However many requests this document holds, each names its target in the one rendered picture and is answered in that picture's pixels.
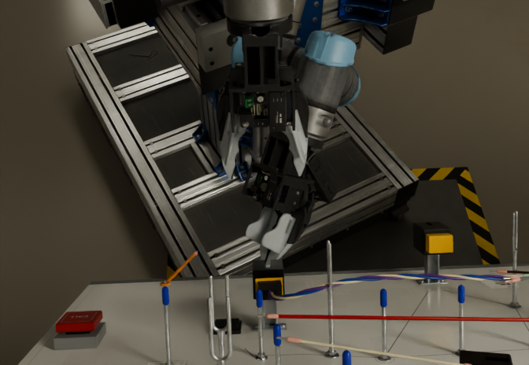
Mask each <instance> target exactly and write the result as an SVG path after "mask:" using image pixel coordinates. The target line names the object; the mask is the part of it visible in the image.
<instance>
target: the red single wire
mask: <svg viewBox="0 0 529 365"><path fill-rule="evenodd" d="M257 317H266V318H267V319H382V320H438V321H495V322H529V318H487V317H433V316H378V315H278V314H267V315H257Z"/></svg>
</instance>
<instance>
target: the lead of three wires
mask: <svg viewBox="0 0 529 365"><path fill-rule="evenodd" d="M327 288H329V282H328V283H324V284H322V285H319V286H316V287H314V288H310V289H304V290H302V291H299V292H297V293H291V294H285V295H280V296H276V295H274V294H273V292H271V290H269V291H268V295H269V297H270V298H271V299H272V300H290V299H295V298H298V297H302V296H304V295H306V294H311V293H316V292H319V291H321V290H323V289H327Z"/></svg>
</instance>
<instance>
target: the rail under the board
mask: <svg viewBox="0 0 529 365"><path fill-rule="evenodd" d="M517 266H529V263H519V264H517ZM481 267H512V264H484V265H464V266H446V267H439V270H443V269H461V268H481ZM389 271H424V267H411V268H391V269H373V270H355V271H333V272H332V274H352V273H371V272H389ZM298 275H327V271H318V272H300V273H284V276H298ZM252 277H253V275H229V278H252ZM206 279H209V277H190V278H173V279H172V280H171V281H188V280H206ZM213 279H225V276H213ZM164 280H167V278H154V279H136V280H117V281H98V282H91V285H97V284H115V283H134V282H163V281H164Z"/></svg>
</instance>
